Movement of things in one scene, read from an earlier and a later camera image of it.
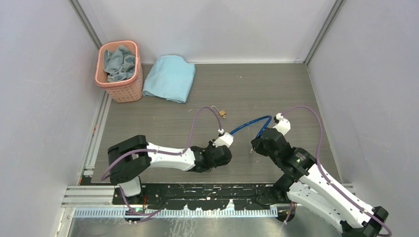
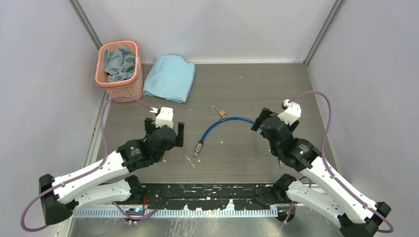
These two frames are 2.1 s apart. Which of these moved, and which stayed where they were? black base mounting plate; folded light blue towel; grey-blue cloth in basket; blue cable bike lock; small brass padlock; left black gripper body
Moved: blue cable bike lock; left black gripper body
Stayed: black base mounting plate; small brass padlock; folded light blue towel; grey-blue cloth in basket
